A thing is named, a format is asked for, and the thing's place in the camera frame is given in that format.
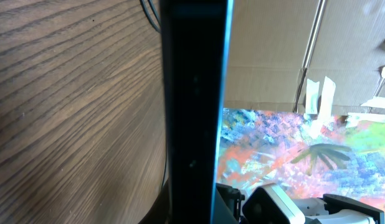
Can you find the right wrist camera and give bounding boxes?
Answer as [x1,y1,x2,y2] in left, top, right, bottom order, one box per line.
[242,183,305,224]

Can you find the colourful painted backdrop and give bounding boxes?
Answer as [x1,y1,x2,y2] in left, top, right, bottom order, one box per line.
[217,109,385,211]

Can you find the cardboard back panel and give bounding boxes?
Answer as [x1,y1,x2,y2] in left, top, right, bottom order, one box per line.
[224,0,385,115]

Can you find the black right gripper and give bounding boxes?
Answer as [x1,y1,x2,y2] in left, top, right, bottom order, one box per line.
[214,184,245,223]

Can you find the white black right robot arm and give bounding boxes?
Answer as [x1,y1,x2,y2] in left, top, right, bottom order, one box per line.
[212,183,385,224]

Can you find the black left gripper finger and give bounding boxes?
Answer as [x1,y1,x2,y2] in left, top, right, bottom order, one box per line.
[138,181,170,224]

